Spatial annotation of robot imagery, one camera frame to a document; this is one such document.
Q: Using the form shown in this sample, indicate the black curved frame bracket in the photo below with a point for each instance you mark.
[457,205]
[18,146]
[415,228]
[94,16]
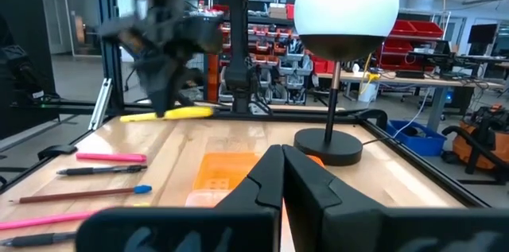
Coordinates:
[378,115]

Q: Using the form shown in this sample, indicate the black Pilot ballpoint pen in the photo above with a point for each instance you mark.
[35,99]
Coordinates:
[99,170]

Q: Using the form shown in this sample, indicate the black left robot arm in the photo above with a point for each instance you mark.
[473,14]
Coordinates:
[238,25]

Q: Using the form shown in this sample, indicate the orange shop vacuum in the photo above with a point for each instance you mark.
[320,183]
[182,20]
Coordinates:
[499,144]

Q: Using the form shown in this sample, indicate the black partition panel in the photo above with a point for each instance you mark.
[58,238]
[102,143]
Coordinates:
[24,25]

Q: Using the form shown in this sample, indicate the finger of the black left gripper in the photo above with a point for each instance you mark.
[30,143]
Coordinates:
[157,81]
[177,77]

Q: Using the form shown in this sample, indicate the long grey workbench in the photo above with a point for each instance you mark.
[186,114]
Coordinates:
[439,105]

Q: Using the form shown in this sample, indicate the silver aluminium extrusion bar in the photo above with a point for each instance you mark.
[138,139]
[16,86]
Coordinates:
[100,105]

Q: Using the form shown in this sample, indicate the black rubber-grip ballpoint pen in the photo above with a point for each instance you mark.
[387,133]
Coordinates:
[36,239]

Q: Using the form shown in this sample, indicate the orange plastic box lid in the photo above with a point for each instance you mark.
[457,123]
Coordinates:
[226,170]

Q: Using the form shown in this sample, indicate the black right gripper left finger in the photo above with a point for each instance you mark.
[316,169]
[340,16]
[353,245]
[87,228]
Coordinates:
[238,228]

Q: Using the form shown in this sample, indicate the yellow highlighter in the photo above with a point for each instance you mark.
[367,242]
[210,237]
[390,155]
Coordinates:
[187,113]

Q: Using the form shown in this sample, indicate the red storage bins rack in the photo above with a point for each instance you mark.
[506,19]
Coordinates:
[413,29]

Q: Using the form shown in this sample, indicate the black flat frame clamp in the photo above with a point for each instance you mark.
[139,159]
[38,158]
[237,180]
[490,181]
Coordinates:
[55,151]

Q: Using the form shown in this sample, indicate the white globe table lamp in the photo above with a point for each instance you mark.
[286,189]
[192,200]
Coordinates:
[346,1]

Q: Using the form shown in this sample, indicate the blue plastic bin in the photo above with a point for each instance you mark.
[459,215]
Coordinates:
[421,144]

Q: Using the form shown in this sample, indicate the brown pencil blue eraser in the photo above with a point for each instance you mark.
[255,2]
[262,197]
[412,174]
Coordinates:
[79,195]

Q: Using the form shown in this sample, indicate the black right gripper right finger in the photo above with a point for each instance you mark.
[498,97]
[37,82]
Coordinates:
[338,224]

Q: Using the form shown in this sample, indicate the pink pencil yellow eraser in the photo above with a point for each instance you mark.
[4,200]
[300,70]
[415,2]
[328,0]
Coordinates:
[40,220]

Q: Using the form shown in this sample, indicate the small parts bin shelving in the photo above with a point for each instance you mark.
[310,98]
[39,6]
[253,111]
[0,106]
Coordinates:
[294,65]

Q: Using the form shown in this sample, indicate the black aluminium table frame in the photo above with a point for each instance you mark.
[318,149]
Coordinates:
[286,116]

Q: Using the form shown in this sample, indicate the black computer monitor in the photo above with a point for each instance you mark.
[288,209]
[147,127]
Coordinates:
[482,33]

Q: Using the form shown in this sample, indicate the pink highlighter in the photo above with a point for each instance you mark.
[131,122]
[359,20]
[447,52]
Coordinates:
[111,157]

